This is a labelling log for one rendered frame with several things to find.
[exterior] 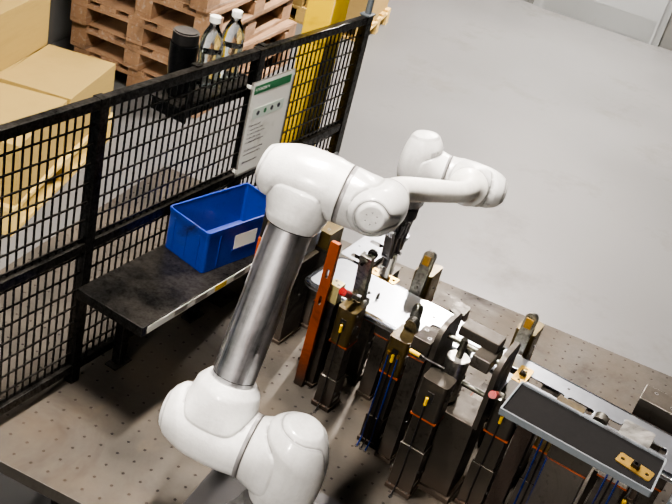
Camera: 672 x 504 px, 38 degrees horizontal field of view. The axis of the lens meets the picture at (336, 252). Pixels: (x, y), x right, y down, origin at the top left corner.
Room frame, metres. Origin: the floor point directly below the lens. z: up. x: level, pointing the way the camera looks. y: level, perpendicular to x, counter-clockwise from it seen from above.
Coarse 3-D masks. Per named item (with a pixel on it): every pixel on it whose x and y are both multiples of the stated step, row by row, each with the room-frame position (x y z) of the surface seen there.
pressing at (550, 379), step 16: (320, 272) 2.40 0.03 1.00; (336, 272) 2.42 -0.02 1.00; (352, 272) 2.44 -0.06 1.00; (352, 288) 2.36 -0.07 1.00; (384, 288) 2.40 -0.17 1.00; (400, 288) 2.43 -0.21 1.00; (384, 304) 2.32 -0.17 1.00; (400, 304) 2.34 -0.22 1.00; (432, 304) 2.39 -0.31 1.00; (368, 320) 2.24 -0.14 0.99; (384, 320) 2.24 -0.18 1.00; (400, 320) 2.26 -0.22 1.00; (432, 320) 2.30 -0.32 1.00; (544, 368) 2.22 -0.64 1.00; (544, 384) 2.14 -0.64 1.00; (560, 384) 2.16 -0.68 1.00; (576, 400) 2.11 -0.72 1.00; (592, 400) 2.13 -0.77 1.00; (592, 416) 2.06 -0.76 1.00; (608, 416) 2.07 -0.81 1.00; (624, 416) 2.09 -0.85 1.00; (656, 432) 2.06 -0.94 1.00
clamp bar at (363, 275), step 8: (360, 256) 2.19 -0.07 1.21; (368, 256) 2.19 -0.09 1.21; (376, 256) 2.22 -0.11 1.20; (360, 264) 2.17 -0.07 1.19; (368, 264) 2.18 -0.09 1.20; (360, 272) 2.20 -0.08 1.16; (368, 272) 2.18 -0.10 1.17; (360, 280) 2.20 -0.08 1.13; (368, 280) 2.20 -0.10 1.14; (360, 288) 2.20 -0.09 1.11; (368, 288) 2.21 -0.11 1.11; (360, 304) 2.20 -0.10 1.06
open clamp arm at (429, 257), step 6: (426, 252) 2.48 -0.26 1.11; (432, 252) 2.47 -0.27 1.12; (426, 258) 2.46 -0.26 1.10; (432, 258) 2.46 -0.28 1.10; (420, 264) 2.47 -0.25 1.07; (426, 264) 2.46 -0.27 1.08; (432, 264) 2.46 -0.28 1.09; (420, 270) 2.46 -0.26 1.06; (426, 270) 2.46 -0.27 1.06; (420, 276) 2.46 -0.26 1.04; (426, 276) 2.45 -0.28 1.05; (414, 282) 2.46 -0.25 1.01; (420, 282) 2.45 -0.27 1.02; (414, 288) 2.44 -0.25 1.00; (420, 288) 2.45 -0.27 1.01; (420, 294) 2.45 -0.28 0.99
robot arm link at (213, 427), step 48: (288, 144) 1.84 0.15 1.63; (288, 192) 1.76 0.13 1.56; (336, 192) 1.76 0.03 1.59; (288, 240) 1.75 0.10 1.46; (288, 288) 1.74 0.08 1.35; (240, 336) 1.68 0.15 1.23; (192, 384) 1.67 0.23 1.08; (240, 384) 1.65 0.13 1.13; (192, 432) 1.59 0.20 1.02; (240, 432) 1.60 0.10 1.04
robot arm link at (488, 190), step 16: (464, 160) 2.32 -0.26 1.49; (448, 176) 2.28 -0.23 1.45; (464, 176) 2.24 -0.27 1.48; (480, 176) 2.25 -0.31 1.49; (496, 176) 2.29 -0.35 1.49; (416, 192) 2.02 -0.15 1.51; (432, 192) 2.07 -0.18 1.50; (448, 192) 2.11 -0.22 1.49; (464, 192) 2.15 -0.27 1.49; (480, 192) 2.23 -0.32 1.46; (496, 192) 2.26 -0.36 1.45
